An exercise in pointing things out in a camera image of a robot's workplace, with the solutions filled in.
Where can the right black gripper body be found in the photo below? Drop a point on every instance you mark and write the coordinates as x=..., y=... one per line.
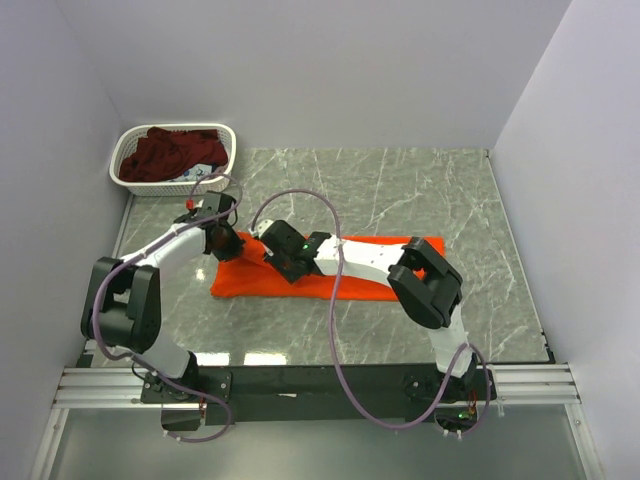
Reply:
x=283, y=266

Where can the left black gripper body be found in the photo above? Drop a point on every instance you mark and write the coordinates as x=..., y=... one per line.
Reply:
x=230, y=245

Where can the orange polo shirt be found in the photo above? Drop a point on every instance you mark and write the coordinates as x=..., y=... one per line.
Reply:
x=250, y=276

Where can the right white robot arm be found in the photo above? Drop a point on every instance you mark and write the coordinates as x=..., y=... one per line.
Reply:
x=425, y=284

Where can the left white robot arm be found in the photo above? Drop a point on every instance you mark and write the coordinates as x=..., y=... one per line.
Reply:
x=123, y=312

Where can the white printed shirt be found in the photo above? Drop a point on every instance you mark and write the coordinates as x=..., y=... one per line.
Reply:
x=196, y=172

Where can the dark red shirt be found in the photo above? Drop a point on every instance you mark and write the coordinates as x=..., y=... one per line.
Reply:
x=162, y=155

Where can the white plastic laundry basket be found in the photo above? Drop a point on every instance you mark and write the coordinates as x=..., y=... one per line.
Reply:
x=216, y=181

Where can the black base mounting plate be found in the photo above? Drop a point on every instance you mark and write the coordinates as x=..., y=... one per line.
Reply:
x=308, y=393

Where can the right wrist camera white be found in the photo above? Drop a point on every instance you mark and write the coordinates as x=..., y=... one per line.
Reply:
x=260, y=228

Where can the aluminium rail frame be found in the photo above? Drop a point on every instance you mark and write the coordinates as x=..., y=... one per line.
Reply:
x=117, y=388

